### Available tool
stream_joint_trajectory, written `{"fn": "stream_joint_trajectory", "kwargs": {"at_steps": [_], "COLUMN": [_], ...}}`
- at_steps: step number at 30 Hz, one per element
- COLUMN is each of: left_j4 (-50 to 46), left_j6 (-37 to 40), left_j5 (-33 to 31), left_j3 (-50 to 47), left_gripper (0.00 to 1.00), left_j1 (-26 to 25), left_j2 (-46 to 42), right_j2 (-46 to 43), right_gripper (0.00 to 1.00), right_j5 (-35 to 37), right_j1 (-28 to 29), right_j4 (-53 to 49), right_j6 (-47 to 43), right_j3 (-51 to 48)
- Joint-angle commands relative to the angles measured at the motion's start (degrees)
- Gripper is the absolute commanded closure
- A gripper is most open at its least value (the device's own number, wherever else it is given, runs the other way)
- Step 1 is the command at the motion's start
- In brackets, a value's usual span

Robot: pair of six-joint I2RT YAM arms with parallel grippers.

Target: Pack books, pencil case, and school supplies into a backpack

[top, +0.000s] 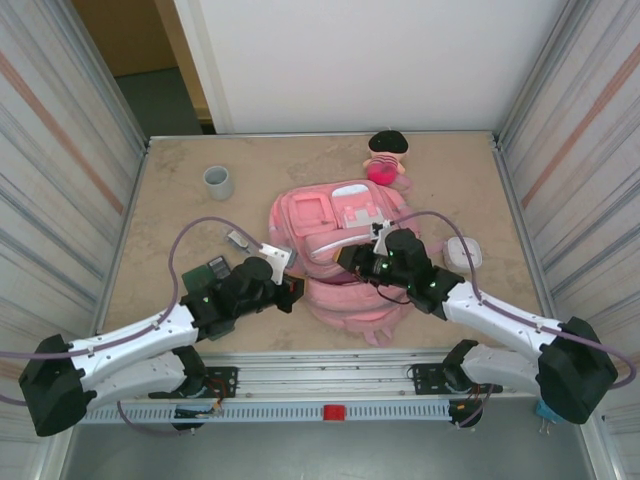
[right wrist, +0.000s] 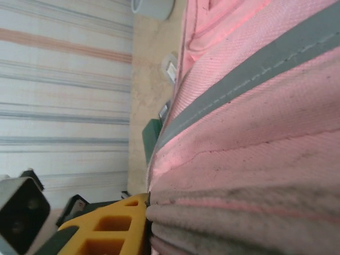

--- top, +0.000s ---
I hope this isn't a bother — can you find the black calculator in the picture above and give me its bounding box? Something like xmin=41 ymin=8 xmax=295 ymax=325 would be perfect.
xmin=206 ymin=254 xmax=232 ymax=282

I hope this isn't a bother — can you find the pink backpack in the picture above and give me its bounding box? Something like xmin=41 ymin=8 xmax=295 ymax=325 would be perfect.
xmin=267 ymin=180 xmax=447 ymax=348

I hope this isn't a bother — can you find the clear plastic stapler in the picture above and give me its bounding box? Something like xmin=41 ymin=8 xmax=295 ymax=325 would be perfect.
xmin=221 ymin=227 xmax=255 ymax=253

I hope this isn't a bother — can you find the white rounded plastic case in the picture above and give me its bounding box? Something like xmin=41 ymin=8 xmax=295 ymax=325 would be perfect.
xmin=443 ymin=235 xmax=485 ymax=275

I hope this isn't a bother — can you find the grey cup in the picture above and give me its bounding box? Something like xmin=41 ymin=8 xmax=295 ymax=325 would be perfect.
xmin=202 ymin=165 xmax=235 ymax=202

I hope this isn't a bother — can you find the plush doll with black hair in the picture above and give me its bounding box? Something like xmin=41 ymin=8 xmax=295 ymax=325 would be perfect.
xmin=363 ymin=128 xmax=413 ymax=188

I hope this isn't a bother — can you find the blue binder clip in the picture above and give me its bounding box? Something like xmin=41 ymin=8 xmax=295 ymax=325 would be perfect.
xmin=534 ymin=399 xmax=562 ymax=437

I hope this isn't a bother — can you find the brown wooden door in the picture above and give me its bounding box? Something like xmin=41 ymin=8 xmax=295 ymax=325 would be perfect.
xmin=71 ymin=0 xmax=214 ymax=124

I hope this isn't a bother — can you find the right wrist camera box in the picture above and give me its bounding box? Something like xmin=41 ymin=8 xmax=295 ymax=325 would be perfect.
xmin=368 ymin=218 xmax=397 ymax=255

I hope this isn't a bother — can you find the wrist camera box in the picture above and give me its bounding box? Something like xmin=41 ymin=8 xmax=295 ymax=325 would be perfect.
xmin=368 ymin=218 xmax=397 ymax=255
xmin=257 ymin=242 xmax=300 ymax=277

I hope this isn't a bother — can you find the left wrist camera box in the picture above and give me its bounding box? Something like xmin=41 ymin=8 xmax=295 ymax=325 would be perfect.
xmin=257 ymin=242 xmax=300 ymax=277

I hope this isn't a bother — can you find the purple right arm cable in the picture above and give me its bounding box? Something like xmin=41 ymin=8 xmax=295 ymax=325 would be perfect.
xmin=388 ymin=210 xmax=637 ymax=430

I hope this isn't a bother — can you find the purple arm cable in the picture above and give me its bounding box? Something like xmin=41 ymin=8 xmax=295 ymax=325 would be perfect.
xmin=0 ymin=216 xmax=264 ymax=440
xmin=388 ymin=210 xmax=637 ymax=430

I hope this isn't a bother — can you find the aluminium mounting rail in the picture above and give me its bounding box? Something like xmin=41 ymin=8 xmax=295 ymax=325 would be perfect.
xmin=52 ymin=349 xmax=599 ymax=404

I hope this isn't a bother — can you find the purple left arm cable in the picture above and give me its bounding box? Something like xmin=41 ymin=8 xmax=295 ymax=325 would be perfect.
xmin=0 ymin=216 xmax=264 ymax=440

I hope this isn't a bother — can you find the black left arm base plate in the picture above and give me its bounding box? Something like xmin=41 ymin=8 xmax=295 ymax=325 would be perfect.
xmin=148 ymin=366 xmax=239 ymax=400

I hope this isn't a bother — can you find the slotted grey cable duct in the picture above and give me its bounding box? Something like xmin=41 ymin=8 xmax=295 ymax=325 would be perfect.
xmin=72 ymin=402 xmax=454 ymax=425

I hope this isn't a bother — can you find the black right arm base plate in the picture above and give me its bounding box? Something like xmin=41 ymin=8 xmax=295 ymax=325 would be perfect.
xmin=410 ymin=360 xmax=503 ymax=396

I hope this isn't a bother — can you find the aluminium frame post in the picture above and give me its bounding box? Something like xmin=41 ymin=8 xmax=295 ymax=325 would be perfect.
xmin=492 ymin=0 xmax=586 ymax=151
xmin=55 ymin=0 xmax=152 ymax=154

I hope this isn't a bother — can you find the white door frame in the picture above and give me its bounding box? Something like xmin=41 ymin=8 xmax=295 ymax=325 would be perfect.
xmin=172 ymin=0 xmax=235 ymax=135

